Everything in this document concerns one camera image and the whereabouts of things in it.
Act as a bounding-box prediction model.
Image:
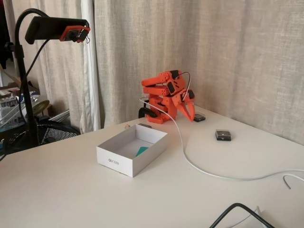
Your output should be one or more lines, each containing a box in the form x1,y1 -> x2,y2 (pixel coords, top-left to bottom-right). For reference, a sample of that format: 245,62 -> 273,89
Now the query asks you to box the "black clamp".
138,107 -> 158,119

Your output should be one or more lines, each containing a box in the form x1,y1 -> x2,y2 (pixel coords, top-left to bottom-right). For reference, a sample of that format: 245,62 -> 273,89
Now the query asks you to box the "black floor fan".
0,116 -> 81,157

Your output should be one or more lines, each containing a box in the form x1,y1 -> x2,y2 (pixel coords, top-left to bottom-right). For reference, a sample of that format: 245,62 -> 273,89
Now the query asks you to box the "green cube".
135,146 -> 150,158

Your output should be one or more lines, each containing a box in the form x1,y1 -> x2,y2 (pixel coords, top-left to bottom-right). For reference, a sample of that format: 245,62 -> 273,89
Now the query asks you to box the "beige linen curtain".
94,0 -> 304,146

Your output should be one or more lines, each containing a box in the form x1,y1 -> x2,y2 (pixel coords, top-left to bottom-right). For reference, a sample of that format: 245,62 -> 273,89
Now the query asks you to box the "cardboard box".
0,68 -> 40,98

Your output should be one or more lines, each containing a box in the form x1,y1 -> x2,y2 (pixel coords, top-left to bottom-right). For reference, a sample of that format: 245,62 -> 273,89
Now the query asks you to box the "black camera holder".
25,16 -> 90,45

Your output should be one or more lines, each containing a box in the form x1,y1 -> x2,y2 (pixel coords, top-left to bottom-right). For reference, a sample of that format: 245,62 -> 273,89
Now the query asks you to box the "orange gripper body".
171,88 -> 196,107

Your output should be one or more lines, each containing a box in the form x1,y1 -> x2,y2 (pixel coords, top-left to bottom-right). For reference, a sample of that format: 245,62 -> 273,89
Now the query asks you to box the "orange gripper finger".
187,99 -> 196,121
175,102 -> 193,123

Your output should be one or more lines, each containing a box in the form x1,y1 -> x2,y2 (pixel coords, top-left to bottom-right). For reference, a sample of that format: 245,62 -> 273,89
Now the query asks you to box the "long white cable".
139,95 -> 304,181

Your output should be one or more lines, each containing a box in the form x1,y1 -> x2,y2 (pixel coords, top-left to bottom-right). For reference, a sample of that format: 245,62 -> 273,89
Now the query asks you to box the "black gooseneck stand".
4,8 -> 48,149

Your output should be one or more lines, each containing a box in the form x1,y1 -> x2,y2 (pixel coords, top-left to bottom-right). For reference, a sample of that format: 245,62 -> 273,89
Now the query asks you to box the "orange camera mount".
59,26 -> 91,44

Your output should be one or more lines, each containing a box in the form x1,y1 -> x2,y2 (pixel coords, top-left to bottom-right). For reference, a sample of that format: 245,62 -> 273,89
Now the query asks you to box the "thin black gripper wire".
177,72 -> 192,95

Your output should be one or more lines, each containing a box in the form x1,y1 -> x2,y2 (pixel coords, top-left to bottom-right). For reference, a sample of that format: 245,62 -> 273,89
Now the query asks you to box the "black camera cable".
18,39 -> 51,124

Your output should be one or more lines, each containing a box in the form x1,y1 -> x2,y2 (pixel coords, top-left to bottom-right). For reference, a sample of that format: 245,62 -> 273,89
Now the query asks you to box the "white cardboard box bin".
96,123 -> 169,178

